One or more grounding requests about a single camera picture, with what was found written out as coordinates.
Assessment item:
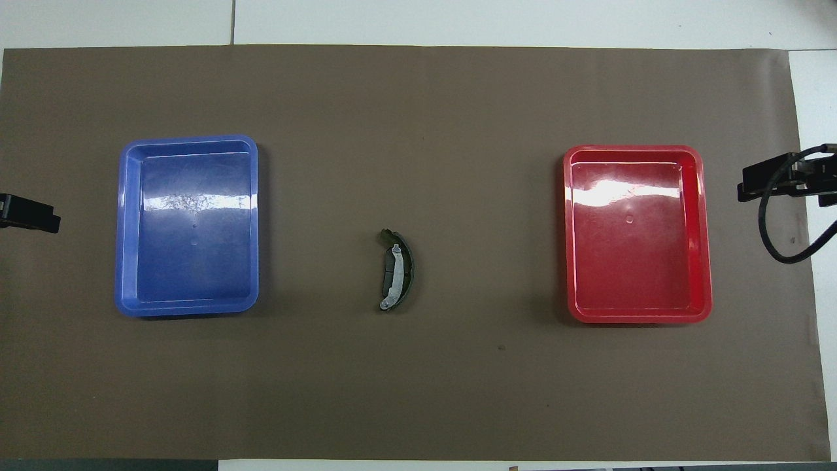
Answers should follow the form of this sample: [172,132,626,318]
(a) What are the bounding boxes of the blue plastic tray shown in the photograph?
[114,135,260,319]

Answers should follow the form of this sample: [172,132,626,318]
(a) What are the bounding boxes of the brown table mat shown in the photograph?
[0,44,830,462]

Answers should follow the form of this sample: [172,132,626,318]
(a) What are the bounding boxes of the curved brake shoe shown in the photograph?
[379,228,415,312]

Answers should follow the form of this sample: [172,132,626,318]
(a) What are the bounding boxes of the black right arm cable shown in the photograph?
[757,144,837,264]

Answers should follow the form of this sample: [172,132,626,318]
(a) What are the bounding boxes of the red plastic tray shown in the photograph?
[563,145,713,325]

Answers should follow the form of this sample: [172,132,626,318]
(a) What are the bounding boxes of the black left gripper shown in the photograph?
[0,193,61,234]

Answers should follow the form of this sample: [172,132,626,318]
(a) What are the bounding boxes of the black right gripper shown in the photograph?
[738,145,837,203]

